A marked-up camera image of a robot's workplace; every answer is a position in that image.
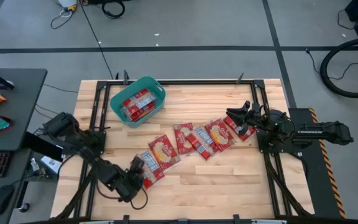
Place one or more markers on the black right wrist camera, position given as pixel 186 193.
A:
pixel 255 108

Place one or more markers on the white floor object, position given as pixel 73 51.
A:
pixel 67 3

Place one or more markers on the black aluminium rig frame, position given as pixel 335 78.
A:
pixel 182 82

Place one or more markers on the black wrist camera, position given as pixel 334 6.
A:
pixel 255 108
pixel 137 163

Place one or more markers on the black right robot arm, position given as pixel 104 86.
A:
pixel 322 132

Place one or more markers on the black hazard striped platform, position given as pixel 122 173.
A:
pixel 315 174

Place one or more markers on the teal plastic basket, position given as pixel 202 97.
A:
pixel 117 105

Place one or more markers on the black computer mouse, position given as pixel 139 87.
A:
pixel 1 200

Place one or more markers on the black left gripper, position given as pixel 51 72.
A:
pixel 127 186

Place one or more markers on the black control box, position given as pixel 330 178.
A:
pixel 42 146

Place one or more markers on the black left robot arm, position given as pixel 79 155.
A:
pixel 85 146

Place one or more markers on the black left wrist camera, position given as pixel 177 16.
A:
pixel 137 163

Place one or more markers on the black frame clamp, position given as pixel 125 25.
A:
pixel 240 78
pixel 126 77

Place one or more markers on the white box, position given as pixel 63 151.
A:
pixel 51 164

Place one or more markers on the black desk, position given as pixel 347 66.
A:
pixel 26 93

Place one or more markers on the red popcorn bag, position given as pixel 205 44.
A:
pixel 152 169
pixel 202 143
pixel 165 152
pixel 182 137
pixel 235 128
pixel 138 101
pixel 221 135
pixel 145 115

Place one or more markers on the black caster wheel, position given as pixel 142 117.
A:
pixel 24 207

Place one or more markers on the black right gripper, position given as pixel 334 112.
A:
pixel 259 119

